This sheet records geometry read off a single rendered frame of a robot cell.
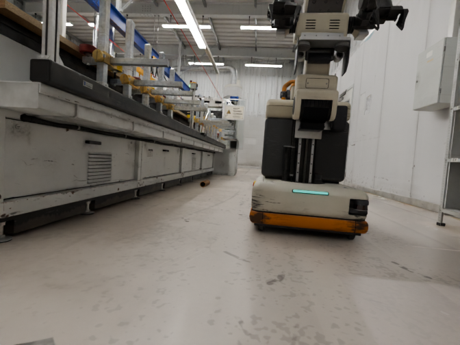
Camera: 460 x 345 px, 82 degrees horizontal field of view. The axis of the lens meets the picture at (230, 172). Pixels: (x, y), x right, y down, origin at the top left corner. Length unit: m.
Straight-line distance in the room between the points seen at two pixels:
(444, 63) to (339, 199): 2.09
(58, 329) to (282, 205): 1.09
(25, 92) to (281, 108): 1.33
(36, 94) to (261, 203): 1.09
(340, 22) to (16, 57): 1.52
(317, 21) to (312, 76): 0.29
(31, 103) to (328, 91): 1.33
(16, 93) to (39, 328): 0.80
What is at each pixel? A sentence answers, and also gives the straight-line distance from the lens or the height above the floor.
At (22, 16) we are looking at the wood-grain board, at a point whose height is 0.88.
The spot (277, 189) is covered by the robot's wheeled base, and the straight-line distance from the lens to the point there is 1.45.
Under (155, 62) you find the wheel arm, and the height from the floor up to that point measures 0.84.
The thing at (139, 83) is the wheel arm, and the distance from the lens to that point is 1.71.
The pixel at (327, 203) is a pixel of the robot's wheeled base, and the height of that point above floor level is 0.20.
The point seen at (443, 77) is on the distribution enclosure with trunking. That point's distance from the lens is 3.25.
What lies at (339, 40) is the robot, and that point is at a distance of 1.58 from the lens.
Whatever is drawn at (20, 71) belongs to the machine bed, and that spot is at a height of 0.69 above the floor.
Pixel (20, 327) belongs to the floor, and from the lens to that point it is 0.81.
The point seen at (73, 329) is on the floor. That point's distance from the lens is 0.76.
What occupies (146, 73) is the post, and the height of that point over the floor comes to 0.92.
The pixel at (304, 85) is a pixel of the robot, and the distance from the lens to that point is 1.59.
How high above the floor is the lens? 0.40
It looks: 3 degrees down
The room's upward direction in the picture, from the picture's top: 4 degrees clockwise
